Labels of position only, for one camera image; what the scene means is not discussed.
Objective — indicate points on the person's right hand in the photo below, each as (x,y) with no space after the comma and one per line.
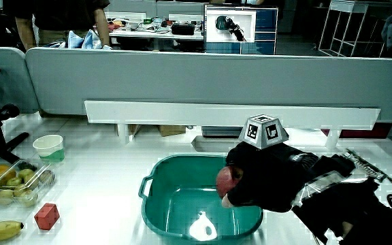
(271,177)

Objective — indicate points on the red apple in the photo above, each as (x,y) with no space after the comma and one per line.
(224,182)

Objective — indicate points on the teal basin plate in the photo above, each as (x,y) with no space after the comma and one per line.
(182,204)

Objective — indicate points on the person's right forearm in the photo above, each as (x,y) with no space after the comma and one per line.
(369,211)

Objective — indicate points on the white desk shelf riser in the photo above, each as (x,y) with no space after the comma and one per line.
(216,114)

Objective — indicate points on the wrist electronics board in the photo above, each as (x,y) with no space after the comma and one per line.
(366,166)

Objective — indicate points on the red box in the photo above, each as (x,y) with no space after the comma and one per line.
(369,132)

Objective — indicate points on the cardboard box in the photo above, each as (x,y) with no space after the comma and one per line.
(172,130)

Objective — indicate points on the large grey partition panel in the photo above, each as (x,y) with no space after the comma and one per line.
(182,78)

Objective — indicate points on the computer monitor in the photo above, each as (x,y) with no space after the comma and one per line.
(237,27)

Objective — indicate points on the white metal rack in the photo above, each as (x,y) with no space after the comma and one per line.
(345,30)

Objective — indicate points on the black case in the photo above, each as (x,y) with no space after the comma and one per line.
(183,28)

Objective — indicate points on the background white desk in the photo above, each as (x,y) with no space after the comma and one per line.
(148,34)

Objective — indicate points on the white and green paper cup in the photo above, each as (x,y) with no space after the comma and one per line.
(49,148)

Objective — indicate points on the red cube block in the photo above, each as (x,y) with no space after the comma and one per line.
(47,216)

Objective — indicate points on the light blue cloth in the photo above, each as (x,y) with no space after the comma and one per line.
(83,41)

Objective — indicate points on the clear plastic fruit container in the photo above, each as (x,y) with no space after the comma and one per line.
(19,190)

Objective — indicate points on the small grey partition panel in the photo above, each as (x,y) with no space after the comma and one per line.
(2,78)

